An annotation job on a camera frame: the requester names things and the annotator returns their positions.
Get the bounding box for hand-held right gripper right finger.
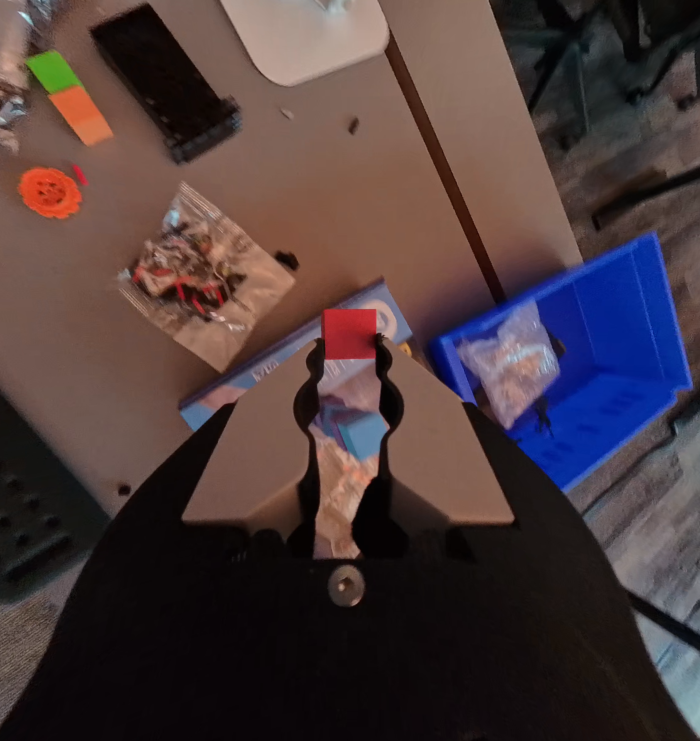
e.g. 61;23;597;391
368;337;516;546

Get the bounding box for bubble wrap bag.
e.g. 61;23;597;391
458;301;563;430

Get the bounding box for orange plastic gear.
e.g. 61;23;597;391
18;166;83;222

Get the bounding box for white book stand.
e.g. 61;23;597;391
220;0;392;88

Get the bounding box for silver plastic parts bag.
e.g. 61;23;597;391
119;182;296;372

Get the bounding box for red foam cube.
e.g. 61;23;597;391
323;308;381;361

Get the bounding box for green foam cube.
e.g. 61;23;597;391
26;50;83;95

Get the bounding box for grey desk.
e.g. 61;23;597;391
0;0;585;522

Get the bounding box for blue robot kit box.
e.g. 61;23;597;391
179;278;416;559

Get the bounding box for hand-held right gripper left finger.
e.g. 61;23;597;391
183;345;323;539

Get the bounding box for orange foam cube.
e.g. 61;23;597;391
49;87;115;147

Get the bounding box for light blue foam cube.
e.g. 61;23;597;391
336;409;390;460

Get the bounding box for clear bag of grey beams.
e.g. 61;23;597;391
0;41;34;154

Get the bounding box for black studded baseplate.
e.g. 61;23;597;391
0;371;110;605

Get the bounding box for blue plastic bin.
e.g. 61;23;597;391
429;232;695;494

